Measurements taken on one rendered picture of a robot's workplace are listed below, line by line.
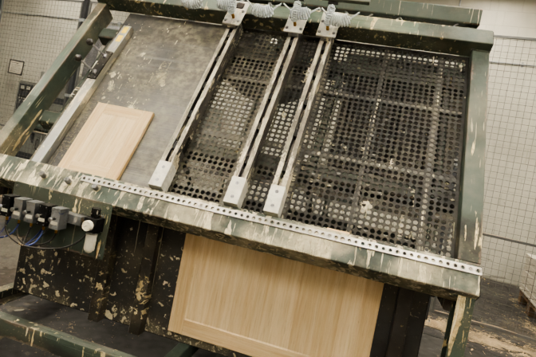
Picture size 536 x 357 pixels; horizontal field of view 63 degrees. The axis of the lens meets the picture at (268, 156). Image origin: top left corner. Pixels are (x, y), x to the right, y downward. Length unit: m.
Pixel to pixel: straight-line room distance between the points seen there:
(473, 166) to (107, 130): 1.66
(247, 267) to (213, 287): 0.19
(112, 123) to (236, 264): 0.91
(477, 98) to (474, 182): 0.45
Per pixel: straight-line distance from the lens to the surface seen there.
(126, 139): 2.18
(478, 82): 2.28
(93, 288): 2.33
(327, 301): 1.99
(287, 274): 1.98
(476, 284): 1.75
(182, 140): 2.01
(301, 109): 2.04
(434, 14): 2.90
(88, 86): 2.47
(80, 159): 2.21
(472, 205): 1.88
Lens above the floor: 1.17
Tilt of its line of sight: 1 degrees down
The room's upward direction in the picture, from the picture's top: 11 degrees clockwise
